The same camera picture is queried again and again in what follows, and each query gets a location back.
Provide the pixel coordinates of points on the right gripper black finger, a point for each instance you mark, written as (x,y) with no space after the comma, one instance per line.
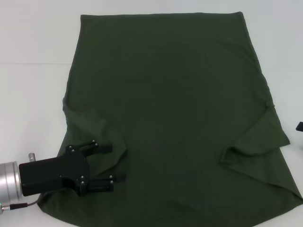
(300,126)

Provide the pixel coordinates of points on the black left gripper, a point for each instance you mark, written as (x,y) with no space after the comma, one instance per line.
(52,170)

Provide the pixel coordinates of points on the dark green shirt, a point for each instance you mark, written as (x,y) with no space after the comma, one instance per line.
(165,94)

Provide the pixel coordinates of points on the silver connector post left gripper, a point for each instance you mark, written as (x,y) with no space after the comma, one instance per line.
(32,157)

